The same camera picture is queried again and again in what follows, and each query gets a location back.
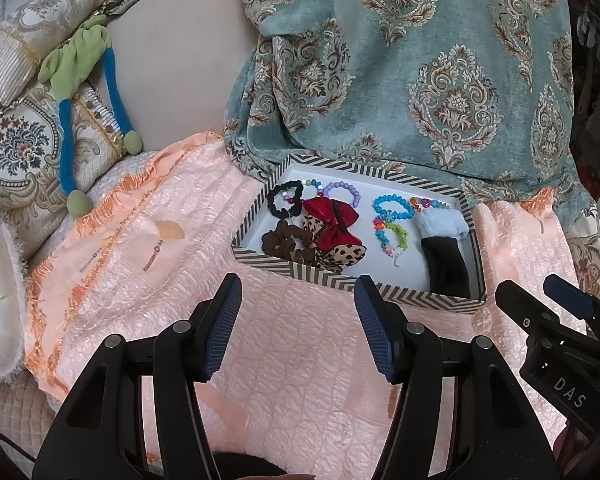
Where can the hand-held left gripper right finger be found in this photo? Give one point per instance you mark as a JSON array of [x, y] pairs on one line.
[[375, 330]]

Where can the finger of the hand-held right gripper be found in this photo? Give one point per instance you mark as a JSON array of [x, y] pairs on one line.
[[520, 310], [570, 297]]

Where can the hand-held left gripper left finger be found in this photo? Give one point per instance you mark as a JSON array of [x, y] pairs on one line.
[[225, 330]]

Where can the striped cardboard box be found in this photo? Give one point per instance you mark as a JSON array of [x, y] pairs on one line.
[[360, 280]]

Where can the beige floral cloth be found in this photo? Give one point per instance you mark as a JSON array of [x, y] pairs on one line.
[[587, 255]]

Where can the pink quilted blanket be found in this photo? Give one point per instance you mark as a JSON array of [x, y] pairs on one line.
[[280, 360]]

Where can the leopard print bow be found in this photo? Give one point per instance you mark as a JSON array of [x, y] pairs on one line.
[[340, 255]]

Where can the black cloth band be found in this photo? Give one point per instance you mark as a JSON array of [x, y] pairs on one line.
[[447, 270]]

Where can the brown scrunchie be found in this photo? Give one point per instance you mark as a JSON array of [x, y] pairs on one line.
[[280, 240]]

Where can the light blue fluffy scrunchie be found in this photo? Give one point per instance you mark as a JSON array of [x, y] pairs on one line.
[[440, 225]]

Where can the red bow hair clip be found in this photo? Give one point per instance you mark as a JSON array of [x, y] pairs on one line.
[[330, 215]]

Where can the floral embroidered cushion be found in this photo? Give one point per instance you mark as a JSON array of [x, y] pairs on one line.
[[20, 155]]

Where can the teal patterned blanket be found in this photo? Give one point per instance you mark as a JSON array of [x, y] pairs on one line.
[[405, 60]]

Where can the beige sofa cushion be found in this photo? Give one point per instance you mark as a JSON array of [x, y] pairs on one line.
[[180, 60]]

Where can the green and blue plush toy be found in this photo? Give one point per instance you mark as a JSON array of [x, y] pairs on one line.
[[75, 60]]

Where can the striped gold bolster cushion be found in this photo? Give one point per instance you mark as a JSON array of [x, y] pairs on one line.
[[35, 25]]

